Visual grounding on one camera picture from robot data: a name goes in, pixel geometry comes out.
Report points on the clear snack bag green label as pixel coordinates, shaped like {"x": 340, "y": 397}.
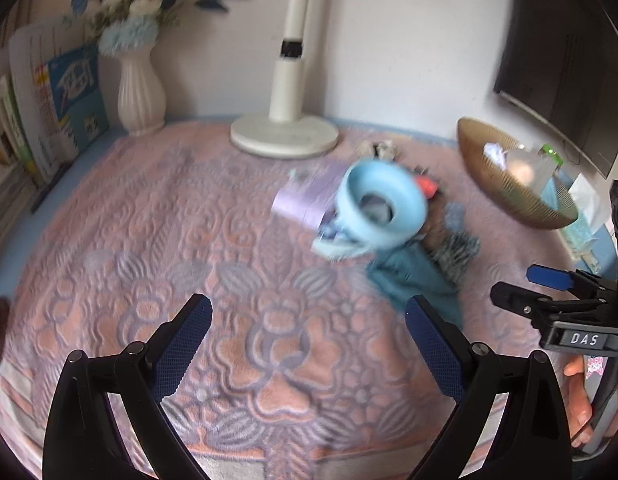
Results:
{"x": 539, "y": 170}

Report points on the purple packet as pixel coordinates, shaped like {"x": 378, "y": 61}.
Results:
{"x": 299, "y": 200}

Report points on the pink patterned blanket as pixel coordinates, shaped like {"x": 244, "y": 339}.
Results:
{"x": 139, "y": 240}

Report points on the teal velvet pouch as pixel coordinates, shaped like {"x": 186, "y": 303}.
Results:
{"x": 409, "y": 275}

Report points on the row of upright books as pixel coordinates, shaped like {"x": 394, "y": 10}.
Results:
{"x": 54, "y": 100}

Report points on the amber ribbed glass bowl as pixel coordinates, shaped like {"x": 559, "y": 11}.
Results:
{"x": 514, "y": 200}

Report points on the stack of magazines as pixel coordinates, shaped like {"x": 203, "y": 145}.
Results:
{"x": 9, "y": 200}

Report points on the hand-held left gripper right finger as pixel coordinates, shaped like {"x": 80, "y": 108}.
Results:
{"x": 434, "y": 345}

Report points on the black television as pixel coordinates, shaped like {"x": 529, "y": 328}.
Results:
{"x": 564, "y": 60}

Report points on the person's right hand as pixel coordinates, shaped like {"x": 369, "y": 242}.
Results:
{"x": 581, "y": 410}

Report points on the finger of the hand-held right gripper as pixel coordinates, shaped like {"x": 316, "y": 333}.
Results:
{"x": 549, "y": 276}
{"x": 519, "y": 300}

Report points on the white paper sheet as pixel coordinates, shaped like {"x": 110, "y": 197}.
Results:
{"x": 589, "y": 200}

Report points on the white desk lamp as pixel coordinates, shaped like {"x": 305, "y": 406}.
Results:
{"x": 289, "y": 90}

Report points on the red orange soft pouch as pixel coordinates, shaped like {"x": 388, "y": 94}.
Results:
{"x": 428, "y": 186}

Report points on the blue checked plush toy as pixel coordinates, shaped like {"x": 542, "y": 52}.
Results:
{"x": 455, "y": 217}

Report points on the blue face mask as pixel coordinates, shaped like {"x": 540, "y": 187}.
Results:
{"x": 334, "y": 249}

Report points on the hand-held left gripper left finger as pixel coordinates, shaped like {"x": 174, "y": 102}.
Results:
{"x": 186, "y": 350}

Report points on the checked fabric scrunchie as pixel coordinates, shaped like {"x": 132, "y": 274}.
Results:
{"x": 454, "y": 255}

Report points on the artificial flower bouquet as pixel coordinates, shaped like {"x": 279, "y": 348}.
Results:
{"x": 134, "y": 5}

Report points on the white ribbed vase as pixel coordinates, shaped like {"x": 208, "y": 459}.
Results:
{"x": 139, "y": 95}

